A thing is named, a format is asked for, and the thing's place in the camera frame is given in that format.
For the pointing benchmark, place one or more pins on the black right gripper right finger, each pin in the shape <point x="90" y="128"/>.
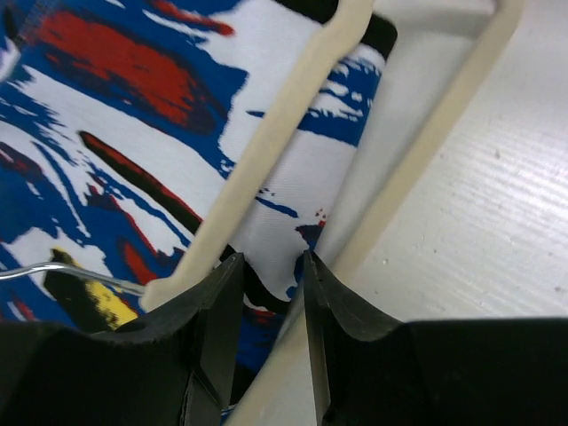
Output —
<point x="371" y="369"/>

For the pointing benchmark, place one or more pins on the cream clothes hanger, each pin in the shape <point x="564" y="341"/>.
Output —
<point x="284" y="133"/>

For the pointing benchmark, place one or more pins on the blue patterned trousers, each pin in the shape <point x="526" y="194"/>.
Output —
<point x="155" y="146"/>

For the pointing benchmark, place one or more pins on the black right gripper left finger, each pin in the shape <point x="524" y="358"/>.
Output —
<point x="171" y="366"/>

